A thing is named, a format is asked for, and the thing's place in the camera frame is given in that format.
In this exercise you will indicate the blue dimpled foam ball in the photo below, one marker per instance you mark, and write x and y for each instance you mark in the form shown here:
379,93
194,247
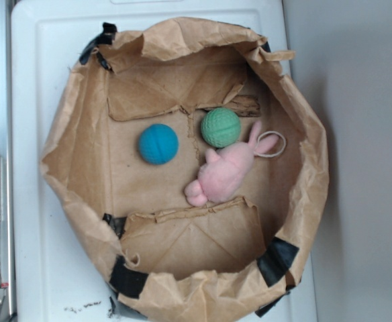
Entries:
158,144

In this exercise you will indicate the green dimpled foam ball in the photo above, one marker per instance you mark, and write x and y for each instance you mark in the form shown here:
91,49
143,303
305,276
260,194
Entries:
220,127

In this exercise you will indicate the pink plush bunny toy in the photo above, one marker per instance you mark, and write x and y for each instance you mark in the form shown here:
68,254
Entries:
224,169

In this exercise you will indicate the brown paper bag bin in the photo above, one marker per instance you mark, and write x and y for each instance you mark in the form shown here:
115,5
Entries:
165,259

